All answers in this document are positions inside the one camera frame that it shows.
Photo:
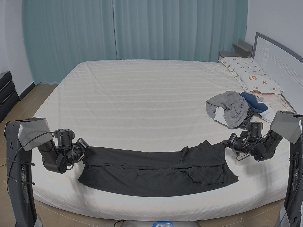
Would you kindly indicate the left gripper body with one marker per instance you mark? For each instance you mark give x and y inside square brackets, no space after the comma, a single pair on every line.
[78,151]

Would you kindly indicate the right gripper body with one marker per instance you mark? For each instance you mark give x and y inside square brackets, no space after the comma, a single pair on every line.
[238,143]

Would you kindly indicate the black T-shirt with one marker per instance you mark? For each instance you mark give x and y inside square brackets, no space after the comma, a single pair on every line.
[153,174]

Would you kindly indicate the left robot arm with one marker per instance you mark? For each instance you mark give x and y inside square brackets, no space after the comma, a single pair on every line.
[49,152]

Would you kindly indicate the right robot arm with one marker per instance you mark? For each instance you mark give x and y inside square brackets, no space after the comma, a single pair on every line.
[272,143]

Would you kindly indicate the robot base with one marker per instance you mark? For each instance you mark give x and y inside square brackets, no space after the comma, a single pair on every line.
[163,224]

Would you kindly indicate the pile of clothes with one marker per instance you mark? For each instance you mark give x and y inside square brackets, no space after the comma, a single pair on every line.
[232,107]

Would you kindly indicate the white printed pillow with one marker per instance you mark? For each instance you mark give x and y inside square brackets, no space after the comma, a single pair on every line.
[251,72]

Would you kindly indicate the bed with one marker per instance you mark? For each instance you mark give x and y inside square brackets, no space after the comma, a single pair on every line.
[142,103]

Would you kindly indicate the black chest of drawers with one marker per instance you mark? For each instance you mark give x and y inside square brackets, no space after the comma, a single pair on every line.
[8,96]

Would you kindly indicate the grey bedside table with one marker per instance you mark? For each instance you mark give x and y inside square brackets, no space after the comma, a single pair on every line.
[241,46]

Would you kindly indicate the blue-green curtain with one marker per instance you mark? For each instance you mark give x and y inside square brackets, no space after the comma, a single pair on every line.
[142,20]

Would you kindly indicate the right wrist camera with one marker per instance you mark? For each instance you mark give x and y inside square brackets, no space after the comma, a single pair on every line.
[243,134]

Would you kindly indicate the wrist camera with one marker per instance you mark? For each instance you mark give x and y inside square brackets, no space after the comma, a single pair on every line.
[72,135]
[243,134]

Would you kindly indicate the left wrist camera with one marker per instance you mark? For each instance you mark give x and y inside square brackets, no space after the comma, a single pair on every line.
[72,135]

